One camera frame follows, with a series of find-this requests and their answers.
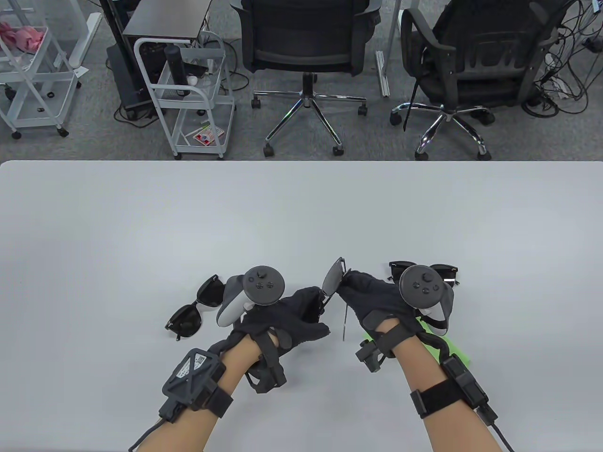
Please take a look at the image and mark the person's right hand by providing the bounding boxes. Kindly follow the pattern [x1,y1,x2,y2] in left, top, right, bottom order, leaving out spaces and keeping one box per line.
[336,270,427,351]

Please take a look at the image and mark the person's left hand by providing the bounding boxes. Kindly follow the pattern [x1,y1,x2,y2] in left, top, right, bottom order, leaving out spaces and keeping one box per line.
[230,286,331,351]

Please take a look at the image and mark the black browline sunglasses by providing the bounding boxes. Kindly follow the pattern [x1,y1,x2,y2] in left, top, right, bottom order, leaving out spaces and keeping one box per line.
[389,260,460,289]

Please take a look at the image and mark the thin metal frame sunglasses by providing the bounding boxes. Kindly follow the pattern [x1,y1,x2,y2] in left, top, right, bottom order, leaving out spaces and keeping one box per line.
[319,257,351,343]

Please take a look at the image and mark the black thick frame sunglasses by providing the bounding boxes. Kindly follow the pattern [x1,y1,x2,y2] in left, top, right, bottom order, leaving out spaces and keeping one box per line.
[164,274,230,341]

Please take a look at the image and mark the green cleaning cloth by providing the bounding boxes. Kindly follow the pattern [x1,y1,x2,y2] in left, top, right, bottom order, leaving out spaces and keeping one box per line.
[360,319,473,366]

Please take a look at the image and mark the person's left forearm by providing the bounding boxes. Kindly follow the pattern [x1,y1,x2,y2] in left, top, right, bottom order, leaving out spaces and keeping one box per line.
[137,335,264,452]

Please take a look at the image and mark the person's right forearm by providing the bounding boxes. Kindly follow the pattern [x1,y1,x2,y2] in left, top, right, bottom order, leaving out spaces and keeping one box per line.
[377,325,502,452]

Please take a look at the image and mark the grey left hand controller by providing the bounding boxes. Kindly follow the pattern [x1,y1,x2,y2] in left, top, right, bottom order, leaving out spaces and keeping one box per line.
[216,266,286,328]

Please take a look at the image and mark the grey hand controller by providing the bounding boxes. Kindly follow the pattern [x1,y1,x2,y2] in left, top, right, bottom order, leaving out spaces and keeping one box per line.
[216,266,286,328]
[399,265,456,338]

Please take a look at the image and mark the grey right hand controller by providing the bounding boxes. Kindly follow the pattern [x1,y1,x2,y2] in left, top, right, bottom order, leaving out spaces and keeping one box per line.
[399,265,456,338]

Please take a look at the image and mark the black right wrist sensor box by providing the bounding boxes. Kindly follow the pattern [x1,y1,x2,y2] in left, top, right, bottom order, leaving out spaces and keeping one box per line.
[410,355,498,424]

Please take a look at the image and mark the black wrist sensor box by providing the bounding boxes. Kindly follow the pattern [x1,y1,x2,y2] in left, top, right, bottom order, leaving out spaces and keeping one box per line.
[410,355,498,424]
[159,347,234,422]

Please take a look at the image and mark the black left wrist sensor box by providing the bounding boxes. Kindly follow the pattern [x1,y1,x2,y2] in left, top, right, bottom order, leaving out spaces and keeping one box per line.
[159,347,234,422]

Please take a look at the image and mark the red and white card packet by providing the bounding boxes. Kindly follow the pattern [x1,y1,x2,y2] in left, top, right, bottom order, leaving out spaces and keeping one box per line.
[192,125,226,145]

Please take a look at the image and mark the white desk leg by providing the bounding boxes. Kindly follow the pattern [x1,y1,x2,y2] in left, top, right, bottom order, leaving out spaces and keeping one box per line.
[375,0,405,98]

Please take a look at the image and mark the black cylindrical bottle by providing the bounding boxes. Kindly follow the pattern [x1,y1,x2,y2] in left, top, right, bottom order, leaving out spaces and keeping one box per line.
[164,45,192,98]

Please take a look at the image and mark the white power strip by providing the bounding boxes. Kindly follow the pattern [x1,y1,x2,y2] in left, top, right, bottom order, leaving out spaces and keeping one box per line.
[546,75,571,98]

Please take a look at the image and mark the black mesh-back office chair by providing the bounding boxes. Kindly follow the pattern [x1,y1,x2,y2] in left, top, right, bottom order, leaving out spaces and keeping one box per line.
[230,0,383,158]

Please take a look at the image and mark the black ribbed-back office chair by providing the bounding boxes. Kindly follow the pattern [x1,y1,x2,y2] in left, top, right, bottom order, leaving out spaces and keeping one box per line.
[390,0,573,161]

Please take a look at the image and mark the black computer tower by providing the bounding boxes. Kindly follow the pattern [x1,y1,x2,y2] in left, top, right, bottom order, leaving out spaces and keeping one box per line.
[106,42,158,121]

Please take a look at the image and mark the dark brown small table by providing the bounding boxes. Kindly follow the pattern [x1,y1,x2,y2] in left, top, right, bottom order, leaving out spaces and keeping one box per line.
[122,0,215,44]

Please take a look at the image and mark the white desk foot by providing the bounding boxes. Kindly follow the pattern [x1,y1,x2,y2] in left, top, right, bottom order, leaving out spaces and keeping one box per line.
[70,12,103,70]

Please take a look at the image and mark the pink cloth bundle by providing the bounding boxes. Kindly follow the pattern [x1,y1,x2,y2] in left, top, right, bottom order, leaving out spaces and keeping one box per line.
[0,21,48,52]

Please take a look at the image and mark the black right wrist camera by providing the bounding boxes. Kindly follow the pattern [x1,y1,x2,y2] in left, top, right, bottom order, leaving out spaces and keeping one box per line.
[356,339,388,373]

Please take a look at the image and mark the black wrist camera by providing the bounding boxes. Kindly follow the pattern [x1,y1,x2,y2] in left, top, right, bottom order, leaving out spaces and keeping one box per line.
[245,330,287,394]
[356,339,388,373]

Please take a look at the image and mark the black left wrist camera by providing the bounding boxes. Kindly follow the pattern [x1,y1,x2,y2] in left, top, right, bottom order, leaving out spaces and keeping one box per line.
[245,330,287,394]

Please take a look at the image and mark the white rolling cart with handle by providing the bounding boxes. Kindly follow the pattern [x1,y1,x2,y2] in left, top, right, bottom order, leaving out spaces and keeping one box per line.
[134,32,237,161]

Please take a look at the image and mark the bundle of black cables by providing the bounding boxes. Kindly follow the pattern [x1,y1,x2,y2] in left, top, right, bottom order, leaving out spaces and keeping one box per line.
[521,0,603,118]

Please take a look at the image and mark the white rolling wire cart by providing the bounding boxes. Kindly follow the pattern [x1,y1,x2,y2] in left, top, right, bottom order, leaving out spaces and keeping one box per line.
[0,0,83,139]

